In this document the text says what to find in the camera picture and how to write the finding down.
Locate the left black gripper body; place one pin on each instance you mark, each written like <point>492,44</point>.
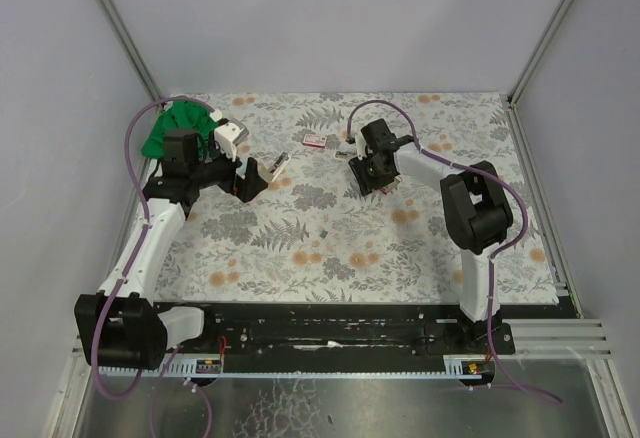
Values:
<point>250,181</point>

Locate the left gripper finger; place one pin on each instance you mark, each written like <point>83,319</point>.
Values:
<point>249,188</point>
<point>252,170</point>

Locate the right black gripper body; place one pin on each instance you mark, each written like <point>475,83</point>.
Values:
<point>362,172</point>

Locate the olive green stapler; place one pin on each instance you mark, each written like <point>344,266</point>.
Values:
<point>276,169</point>

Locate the red staple box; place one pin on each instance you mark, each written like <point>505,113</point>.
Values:
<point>315,141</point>

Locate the staple strip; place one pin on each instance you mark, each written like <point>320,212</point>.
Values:
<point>390,187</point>

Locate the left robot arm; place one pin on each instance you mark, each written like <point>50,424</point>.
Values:
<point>119,325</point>

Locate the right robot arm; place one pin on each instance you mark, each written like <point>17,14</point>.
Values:
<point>476,211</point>

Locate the green cloth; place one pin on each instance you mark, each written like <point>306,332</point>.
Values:
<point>182,114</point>

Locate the floral table mat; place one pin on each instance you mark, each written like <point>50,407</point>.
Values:
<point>380,248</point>

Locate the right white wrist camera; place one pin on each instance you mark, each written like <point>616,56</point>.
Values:
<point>358,140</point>

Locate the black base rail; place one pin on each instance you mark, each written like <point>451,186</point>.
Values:
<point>342,339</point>

